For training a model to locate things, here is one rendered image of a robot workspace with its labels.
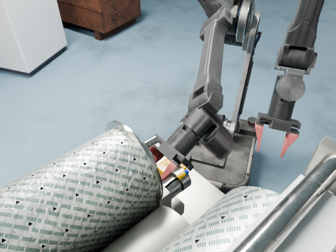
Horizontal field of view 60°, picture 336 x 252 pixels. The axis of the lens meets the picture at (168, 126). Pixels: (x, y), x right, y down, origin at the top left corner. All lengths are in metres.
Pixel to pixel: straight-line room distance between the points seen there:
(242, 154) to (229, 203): 1.66
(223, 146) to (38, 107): 2.34
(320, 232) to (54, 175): 0.30
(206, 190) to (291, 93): 0.37
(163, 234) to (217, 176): 1.37
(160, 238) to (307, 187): 0.25
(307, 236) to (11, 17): 2.98
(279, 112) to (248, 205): 0.53
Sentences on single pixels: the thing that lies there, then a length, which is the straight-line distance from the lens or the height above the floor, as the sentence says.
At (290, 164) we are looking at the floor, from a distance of 2.30.
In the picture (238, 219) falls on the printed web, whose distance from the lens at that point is 0.24.
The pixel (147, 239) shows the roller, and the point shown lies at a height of 1.23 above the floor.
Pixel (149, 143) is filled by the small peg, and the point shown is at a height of 1.28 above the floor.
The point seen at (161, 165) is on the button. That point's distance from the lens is 0.89.
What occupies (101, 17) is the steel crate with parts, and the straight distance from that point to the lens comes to 3.66.
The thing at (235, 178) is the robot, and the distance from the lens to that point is 1.78.
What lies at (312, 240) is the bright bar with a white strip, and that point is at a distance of 0.20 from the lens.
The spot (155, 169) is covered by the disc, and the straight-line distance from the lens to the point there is 0.41.
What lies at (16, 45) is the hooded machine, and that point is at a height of 0.37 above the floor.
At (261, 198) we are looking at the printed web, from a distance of 0.25.
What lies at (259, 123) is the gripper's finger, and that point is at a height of 1.11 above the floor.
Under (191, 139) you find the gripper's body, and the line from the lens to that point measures 0.64.
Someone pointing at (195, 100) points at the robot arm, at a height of 1.18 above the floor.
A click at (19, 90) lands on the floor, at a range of 3.16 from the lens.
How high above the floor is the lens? 1.60
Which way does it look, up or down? 42 degrees down
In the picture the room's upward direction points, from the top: straight up
